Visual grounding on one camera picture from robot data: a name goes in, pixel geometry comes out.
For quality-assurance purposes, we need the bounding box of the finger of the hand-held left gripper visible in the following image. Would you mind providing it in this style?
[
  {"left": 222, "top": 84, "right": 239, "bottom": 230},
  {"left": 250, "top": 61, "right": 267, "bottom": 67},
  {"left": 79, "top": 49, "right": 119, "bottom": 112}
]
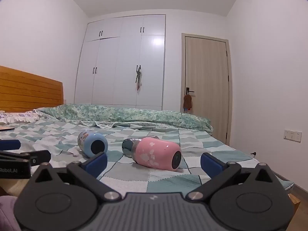
[
  {"left": 0, "top": 150, "right": 51, "bottom": 167},
  {"left": 0, "top": 139, "right": 21, "bottom": 151}
]

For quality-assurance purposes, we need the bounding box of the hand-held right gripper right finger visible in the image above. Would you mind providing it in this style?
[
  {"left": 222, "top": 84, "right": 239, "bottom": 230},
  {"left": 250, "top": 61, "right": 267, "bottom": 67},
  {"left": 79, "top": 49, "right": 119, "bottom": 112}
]
[{"left": 187, "top": 152, "right": 280, "bottom": 201}]

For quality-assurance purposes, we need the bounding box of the green floral quilt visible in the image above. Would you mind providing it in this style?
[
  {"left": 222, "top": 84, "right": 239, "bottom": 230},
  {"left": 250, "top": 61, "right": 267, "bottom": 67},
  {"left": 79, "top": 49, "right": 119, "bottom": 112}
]
[{"left": 36, "top": 103, "right": 214, "bottom": 133}]

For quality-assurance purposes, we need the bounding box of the brown hanging pouch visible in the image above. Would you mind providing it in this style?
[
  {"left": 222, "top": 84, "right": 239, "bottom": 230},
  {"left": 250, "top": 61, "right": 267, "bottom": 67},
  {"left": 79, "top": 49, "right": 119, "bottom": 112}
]
[{"left": 183, "top": 94, "right": 193, "bottom": 109}]

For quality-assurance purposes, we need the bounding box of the white wardrobe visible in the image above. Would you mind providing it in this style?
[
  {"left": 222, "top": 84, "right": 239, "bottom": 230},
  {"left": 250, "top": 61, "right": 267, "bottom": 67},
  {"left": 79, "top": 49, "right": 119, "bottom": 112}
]
[{"left": 74, "top": 14, "right": 167, "bottom": 111}]

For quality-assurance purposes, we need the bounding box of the frilled floral pillow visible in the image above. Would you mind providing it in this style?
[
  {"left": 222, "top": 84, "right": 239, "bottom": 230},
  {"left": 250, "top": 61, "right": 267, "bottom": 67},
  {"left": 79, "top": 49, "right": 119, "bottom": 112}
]
[{"left": 0, "top": 109, "right": 56, "bottom": 126}]

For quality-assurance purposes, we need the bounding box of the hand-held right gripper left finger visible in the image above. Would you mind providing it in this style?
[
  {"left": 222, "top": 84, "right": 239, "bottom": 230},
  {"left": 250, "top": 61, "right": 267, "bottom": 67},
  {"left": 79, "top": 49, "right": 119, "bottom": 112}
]
[{"left": 30, "top": 152, "right": 121, "bottom": 202}]

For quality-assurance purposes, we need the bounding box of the wooden bed frame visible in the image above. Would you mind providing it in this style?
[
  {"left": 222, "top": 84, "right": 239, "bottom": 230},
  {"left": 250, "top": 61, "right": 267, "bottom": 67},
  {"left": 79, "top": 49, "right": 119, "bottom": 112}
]
[{"left": 287, "top": 187, "right": 301, "bottom": 213}]

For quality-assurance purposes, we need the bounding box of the pink cup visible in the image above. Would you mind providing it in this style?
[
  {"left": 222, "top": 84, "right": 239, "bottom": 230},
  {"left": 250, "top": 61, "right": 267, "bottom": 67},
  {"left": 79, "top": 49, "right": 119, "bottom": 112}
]
[{"left": 122, "top": 136, "right": 182, "bottom": 171}]

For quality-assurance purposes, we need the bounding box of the white wall socket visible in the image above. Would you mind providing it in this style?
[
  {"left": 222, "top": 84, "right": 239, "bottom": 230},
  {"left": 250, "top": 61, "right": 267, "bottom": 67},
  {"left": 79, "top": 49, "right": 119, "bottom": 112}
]
[{"left": 283, "top": 129, "right": 303, "bottom": 142}]

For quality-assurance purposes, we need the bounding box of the hanging keychain bundle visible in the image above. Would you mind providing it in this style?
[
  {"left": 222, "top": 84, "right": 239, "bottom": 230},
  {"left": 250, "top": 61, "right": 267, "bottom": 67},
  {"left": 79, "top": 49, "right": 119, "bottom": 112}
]
[{"left": 135, "top": 68, "right": 143, "bottom": 91}]

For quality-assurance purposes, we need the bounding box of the beige wooden door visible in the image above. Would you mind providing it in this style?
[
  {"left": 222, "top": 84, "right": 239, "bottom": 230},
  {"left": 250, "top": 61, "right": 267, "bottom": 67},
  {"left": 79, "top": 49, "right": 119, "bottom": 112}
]
[{"left": 181, "top": 32, "right": 233, "bottom": 147}]

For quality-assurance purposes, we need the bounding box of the purple clothing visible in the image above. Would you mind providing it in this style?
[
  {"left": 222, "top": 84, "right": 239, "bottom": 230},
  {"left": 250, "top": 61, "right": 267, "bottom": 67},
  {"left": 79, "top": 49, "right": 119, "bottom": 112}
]
[{"left": 0, "top": 196, "right": 23, "bottom": 231}]

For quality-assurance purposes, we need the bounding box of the wooden headboard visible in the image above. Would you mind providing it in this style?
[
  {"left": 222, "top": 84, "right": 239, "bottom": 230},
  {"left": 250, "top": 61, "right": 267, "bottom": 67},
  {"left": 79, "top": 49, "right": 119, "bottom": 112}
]
[{"left": 0, "top": 65, "right": 64, "bottom": 113}]

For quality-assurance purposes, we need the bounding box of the checked bedsheet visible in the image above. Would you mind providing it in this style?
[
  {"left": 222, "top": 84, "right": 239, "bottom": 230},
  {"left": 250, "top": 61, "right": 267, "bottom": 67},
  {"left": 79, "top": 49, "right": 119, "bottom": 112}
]
[{"left": 0, "top": 117, "right": 295, "bottom": 194}]

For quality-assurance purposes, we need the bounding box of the blue printed cup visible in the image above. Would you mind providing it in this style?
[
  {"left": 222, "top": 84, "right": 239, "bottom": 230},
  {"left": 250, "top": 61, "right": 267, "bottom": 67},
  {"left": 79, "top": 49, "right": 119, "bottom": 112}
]
[{"left": 77, "top": 130, "right": 109, "bottom": 159}]

